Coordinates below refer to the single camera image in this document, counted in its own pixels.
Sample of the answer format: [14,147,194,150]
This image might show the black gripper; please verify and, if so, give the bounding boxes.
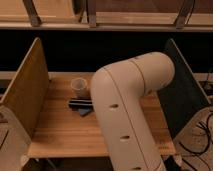
[68,98,93,117]

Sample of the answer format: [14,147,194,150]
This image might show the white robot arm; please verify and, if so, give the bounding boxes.
[69,52,175,171]

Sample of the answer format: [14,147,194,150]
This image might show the left wooden side panel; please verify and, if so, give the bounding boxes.
[0,38,49,142]

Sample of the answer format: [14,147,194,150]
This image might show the right dark side panel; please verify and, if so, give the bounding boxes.
[157,38,210,138]

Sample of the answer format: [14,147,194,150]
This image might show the wooden shelf with brackets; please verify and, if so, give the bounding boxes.
[0,0,213,33]

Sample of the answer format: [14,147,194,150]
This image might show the black cables on floor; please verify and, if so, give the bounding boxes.
[178,111,213,171]

